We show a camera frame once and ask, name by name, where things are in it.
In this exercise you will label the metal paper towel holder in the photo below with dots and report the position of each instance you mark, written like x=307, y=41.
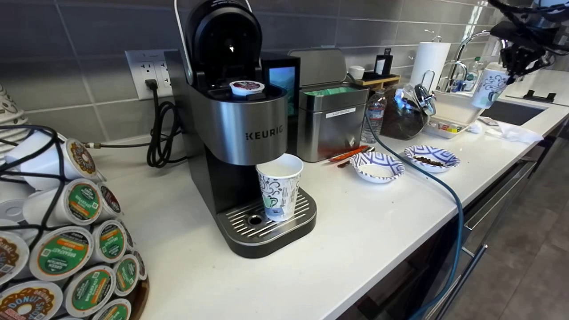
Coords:
x=424, y=80

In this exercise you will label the dark sink basin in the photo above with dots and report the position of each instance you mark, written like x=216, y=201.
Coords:
x=509, y=112

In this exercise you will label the black bottle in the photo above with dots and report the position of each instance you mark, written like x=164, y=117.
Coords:
x=383, y=62

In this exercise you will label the patterned paper cup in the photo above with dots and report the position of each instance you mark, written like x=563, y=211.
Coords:
x=490, y=89
x=278, y=188

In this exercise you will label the chrome sink faucet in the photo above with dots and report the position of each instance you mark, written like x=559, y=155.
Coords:
x=469, y=44

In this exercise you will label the brown label coffee pod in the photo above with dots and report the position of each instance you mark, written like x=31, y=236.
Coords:
x=10, y=258
x=111, y=199
x=83, y=156

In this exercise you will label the black silver Keurig coffee machine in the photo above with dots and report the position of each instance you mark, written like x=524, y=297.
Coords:
x=237, y=126

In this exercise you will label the white wall outlet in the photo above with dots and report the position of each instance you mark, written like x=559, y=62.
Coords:
x=143, y=64

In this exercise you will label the white patterned paper item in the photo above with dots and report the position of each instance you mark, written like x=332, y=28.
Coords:
x=10, y=108

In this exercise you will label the white paper towel roll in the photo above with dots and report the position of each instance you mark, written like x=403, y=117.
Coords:
x=429, y=55

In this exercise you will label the blue green soap bottle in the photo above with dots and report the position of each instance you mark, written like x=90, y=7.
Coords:
x=472, y=76

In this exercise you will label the donut print coffee pod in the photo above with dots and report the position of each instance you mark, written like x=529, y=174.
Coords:
x=29, y=302

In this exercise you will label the green label coffee pod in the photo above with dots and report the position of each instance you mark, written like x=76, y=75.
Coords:
x=90, y=290
x=111, y=240
x=61, y=251
x=127, y=274
x=83, y=201
x=113, y=311

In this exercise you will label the white coffee pod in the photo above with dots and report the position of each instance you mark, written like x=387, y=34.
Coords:
x=246, y=87

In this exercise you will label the black display device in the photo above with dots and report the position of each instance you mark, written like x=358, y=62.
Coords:
x=282, y=80

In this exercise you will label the clear plastic water bottle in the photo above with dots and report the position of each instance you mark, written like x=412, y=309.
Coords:
x=376, y=115

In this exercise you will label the stainless steel undercounter appliance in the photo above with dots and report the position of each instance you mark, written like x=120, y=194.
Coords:
x=499, y=197

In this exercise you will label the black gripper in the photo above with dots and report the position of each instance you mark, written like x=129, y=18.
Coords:
x=531, y=53

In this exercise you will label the stainless steel tin box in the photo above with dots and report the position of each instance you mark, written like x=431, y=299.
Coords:
x=326, y=126

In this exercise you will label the small white cup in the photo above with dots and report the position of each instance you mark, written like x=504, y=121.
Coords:
x=356, y=71

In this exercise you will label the blue paper plate with beans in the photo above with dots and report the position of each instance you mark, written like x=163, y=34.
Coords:
x=431, y=158

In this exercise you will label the black flat object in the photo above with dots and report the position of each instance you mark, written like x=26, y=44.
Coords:
x=540, y=96

